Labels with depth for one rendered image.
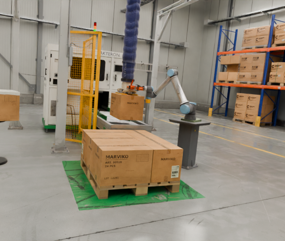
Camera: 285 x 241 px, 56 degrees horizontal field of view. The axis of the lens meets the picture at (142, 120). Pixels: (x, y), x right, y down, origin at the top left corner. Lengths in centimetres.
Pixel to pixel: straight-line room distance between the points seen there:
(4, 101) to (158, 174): 226
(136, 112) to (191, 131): 92
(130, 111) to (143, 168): 146
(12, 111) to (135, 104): 180
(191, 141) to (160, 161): 125
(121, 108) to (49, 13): 924
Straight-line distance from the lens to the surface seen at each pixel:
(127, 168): 302
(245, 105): 1191
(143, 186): 318
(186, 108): 410
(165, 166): 321
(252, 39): 1206
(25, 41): 1271
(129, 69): 451
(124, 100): 428
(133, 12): 463
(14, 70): 678
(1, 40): 1266
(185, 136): 432
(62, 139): 481
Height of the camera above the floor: 128
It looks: 8 degrees down
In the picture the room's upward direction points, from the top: 5 degrees clockwise
